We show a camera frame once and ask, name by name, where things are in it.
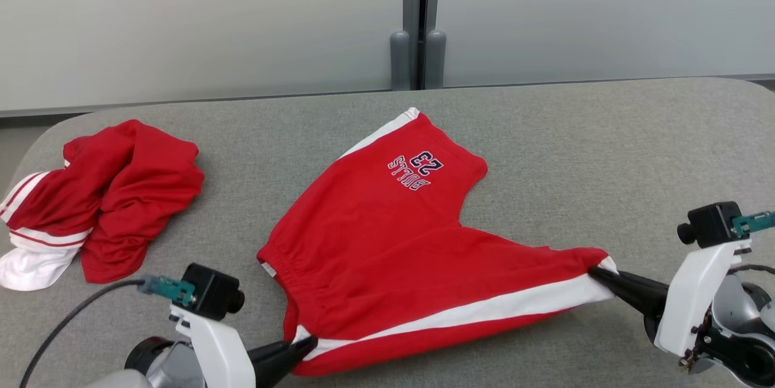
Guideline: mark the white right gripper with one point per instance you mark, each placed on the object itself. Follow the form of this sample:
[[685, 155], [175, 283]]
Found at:
[[690, 303]]

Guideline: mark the grey rounded partition foot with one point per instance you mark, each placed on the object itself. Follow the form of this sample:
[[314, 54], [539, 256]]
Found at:
[[436, 61], [400, 61]]

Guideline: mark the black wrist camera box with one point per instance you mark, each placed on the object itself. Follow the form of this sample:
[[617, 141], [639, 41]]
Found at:
[[212, 291], [711, 224]]

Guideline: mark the red shorts with white stripe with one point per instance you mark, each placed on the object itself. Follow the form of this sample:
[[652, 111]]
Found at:
[[375, 243]]

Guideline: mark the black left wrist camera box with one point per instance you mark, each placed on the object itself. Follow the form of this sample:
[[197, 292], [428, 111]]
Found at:
[[212, 291]]

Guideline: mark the red jersey with white sleeves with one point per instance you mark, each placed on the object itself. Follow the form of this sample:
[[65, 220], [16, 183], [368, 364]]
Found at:
[[139, 194]]

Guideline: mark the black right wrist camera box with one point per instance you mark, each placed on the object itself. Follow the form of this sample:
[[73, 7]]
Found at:
[[711, 224]]

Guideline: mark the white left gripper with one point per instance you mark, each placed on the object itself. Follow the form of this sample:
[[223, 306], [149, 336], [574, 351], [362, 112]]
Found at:
[[224, 358]]

